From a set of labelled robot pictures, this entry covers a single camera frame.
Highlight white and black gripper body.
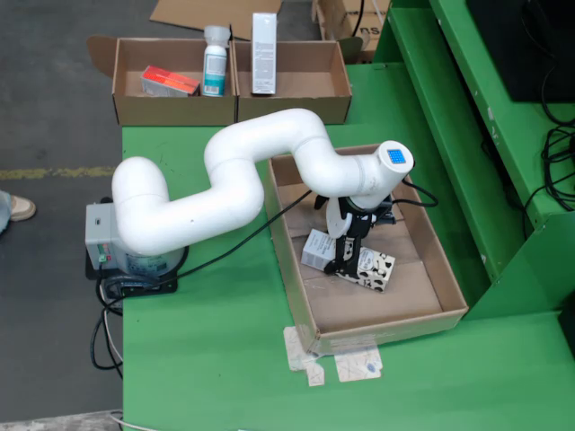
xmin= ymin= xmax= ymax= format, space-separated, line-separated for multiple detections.
xmin=314 ymin=195 xmax=378 ymax=246

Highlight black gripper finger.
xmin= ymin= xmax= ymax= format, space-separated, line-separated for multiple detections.
xmin=343 ymin=233 xmax=367 ymax=276
xmin=323 ymin=237 xmax=349 ymax=276

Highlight cow print hand cream box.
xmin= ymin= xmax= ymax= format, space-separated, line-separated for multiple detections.
xmin=299 ymin=227 xmax=397 ymax=295

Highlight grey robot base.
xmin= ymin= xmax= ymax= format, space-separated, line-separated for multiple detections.
xmin=84 ymin=199 xmax=190 ymax=275

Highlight large shallow cardboard tray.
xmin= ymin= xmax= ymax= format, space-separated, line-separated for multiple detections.
xmin=264 ymin=143 xmax=470 ymax=355

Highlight open brown cardboard box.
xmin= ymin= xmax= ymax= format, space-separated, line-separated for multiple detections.
xmin=232 ymin=36 xmax=364 ymax=126

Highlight printed cardboard shipping box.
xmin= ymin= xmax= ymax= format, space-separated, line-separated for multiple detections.
xmin=343 ymin=11 xmax=390 ymax=51

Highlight tall white product box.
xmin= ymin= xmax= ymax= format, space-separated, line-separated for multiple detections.
xmin=250 ymin=12 xmax=279 ymax=96

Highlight plain cardboard shipping box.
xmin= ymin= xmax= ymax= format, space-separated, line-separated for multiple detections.
xmin=314 ymin=0 xmax=347 ymax=40

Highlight cardboard box with side flap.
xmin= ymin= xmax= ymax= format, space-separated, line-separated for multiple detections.
xmin=86 ymin=35 xmax=238 ymax=127

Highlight black box-shaped object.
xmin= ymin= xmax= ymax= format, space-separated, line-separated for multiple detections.
xmin=556 ymin=295 xmax=575 ymax=365

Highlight red orange product box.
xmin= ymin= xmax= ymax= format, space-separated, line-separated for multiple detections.
xmin=140 ymin=66 xmax=202 ymax=98

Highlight flat cardboard sheet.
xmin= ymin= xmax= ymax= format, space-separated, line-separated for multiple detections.
xmin=149 ymin=0 xmax=284 ymax=42

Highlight flattened printed carton piece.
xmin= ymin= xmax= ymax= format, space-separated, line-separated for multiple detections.
xmin=334 ymin=346 xmax=385 ymax=383
xmin=282 ymin=325 xmax=326 ymax=388

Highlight green metal shelf rack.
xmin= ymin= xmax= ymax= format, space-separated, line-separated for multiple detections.
xmin=372 ymin=0 xmax=575 ymax=321

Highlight white bottle with teal label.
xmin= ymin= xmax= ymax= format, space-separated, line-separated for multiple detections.
xmin=201 ymin=24 xmax=232 ymax=97

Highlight black monitor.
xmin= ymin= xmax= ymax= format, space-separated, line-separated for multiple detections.
xmin=465 ymin=0 xmax=575 ymax=103

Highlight beige shoe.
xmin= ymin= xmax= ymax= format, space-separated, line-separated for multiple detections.
xmin=9 ymin=195 xmax=38 ymax=222

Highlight blue jeans leg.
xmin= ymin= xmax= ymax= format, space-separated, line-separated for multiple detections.
xmin=0 ymin=188 xmax=13 ymax=234

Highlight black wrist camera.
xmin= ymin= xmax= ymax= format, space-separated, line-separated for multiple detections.
xmin=375 ymin=200 xmax=397 ymax=225

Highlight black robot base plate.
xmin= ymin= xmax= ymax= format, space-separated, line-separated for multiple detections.
xmin=84 ymin=249 xmax=180 ymax=296

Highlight black cable bundle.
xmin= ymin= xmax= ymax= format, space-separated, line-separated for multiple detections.
xmin=520 ymin=57 xmax=575 ymax=234

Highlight thin black cable with connector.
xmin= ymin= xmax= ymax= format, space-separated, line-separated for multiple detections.
xmin=352 ymin=0 xmax=366 ymax=37

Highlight white thin cable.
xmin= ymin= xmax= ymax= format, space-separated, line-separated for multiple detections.
xmin=99 ymin=285 xmax=149 ymax=431

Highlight black power cable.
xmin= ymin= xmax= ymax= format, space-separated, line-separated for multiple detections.
xmin=91 ymin=268 xmax=126 ymax=381

